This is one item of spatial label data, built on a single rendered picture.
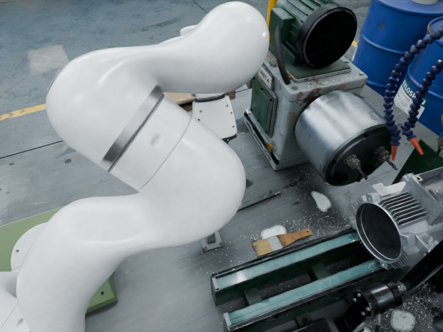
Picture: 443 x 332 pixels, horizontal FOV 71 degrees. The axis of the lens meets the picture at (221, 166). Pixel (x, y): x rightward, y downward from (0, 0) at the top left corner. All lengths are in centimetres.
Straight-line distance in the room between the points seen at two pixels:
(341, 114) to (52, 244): 79
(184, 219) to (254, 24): 22
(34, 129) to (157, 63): 276
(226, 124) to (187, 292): 50
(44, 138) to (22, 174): 150
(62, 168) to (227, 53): 111
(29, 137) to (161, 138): 271
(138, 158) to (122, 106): 5
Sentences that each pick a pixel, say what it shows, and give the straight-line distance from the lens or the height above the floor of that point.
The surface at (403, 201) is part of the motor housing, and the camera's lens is 87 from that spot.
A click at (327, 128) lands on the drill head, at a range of 94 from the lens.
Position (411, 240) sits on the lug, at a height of 108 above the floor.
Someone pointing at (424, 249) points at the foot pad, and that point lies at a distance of 85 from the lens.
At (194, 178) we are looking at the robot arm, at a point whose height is 147.
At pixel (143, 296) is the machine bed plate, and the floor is 80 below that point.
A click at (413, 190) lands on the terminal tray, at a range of 87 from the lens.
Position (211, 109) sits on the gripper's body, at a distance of 75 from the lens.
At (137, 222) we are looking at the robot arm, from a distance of 35.
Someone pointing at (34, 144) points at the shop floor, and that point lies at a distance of 289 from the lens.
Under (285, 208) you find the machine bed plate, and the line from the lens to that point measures 112.
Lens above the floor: 170
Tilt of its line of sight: 47 degrees down
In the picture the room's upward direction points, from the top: straight up
